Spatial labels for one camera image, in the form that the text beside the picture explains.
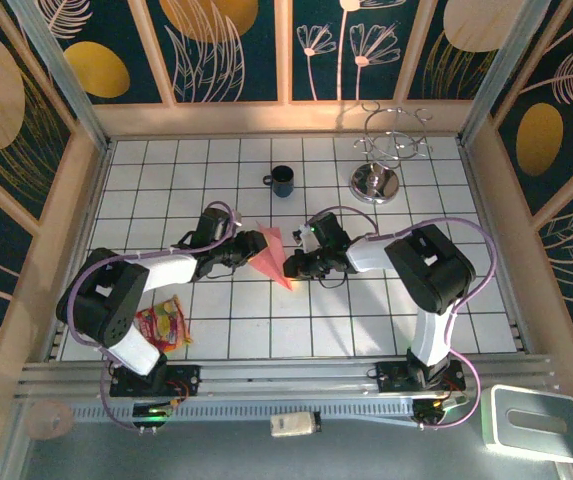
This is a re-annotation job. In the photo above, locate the pink paper sheet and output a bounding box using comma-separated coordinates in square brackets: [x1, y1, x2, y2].
[248, 222, 297, 292]

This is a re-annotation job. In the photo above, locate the chrome mug tree stand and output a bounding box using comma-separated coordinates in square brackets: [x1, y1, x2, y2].
[348, 101, 435, 205]

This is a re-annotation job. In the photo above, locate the dark blue mug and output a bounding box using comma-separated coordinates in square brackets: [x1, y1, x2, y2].
[261, 164, 296, 199]

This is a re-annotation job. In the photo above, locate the colourful fruit candy packet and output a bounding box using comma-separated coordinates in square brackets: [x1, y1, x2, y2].
[135, 294, 193, 357]

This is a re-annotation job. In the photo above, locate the white adapter box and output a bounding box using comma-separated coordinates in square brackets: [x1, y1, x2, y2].
[270, 411, 323, 438]

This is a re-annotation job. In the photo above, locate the black controller board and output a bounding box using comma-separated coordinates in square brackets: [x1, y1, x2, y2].
[412, 394, 470, 429]
[132, 402, 173, 432]

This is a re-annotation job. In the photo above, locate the round wooden disc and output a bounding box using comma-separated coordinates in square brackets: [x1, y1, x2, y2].
[23, 402, 75, 441]

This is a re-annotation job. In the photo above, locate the grey metal stand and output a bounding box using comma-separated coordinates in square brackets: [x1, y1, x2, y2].
[480, 384, 573, 464]

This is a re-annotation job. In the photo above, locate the aluminium mounting rail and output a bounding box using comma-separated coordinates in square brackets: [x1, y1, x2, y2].
[15, 355, 557, 401]

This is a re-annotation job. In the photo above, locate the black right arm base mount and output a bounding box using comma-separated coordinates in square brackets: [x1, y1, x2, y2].
[375, 359, 467, 397]

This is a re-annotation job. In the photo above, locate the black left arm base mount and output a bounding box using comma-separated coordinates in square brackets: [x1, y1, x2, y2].
[109, 363, 202, 399]

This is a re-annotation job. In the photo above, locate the slotted grey cable duct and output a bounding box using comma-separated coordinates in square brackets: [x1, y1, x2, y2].
[68, 399, 417, 424]

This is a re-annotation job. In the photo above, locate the aluminium frame post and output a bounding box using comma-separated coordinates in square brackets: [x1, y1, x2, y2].
[458, 0, 552, 146]
[6, 0, 113, 151]

